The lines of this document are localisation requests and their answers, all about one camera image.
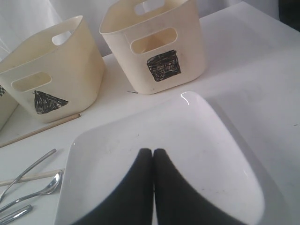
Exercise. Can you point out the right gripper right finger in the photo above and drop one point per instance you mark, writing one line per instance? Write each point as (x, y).
(177, 202)

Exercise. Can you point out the wooden chopstick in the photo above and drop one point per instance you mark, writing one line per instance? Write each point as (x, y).
(32, 177)
(52, 125)

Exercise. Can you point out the steel spoon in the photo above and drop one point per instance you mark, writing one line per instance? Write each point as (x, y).
(50, 188)

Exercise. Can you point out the steel fork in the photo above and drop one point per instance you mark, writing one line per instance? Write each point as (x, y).
(44, 157)

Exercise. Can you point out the cream bin with circle mark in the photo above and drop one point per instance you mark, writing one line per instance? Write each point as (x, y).
(7, 106)

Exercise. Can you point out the white square plate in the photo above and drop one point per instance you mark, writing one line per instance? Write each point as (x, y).
(194, 137)

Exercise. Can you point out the steel table knife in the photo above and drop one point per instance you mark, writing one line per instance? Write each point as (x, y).
(16, 215)

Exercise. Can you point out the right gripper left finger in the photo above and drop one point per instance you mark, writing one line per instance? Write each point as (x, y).
(131, 202)

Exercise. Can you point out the cream bin with square mark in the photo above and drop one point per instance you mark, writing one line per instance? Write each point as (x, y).
(157, 50)

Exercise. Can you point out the cream bin with triangle mark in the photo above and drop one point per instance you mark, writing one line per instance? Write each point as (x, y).
(55, 73)

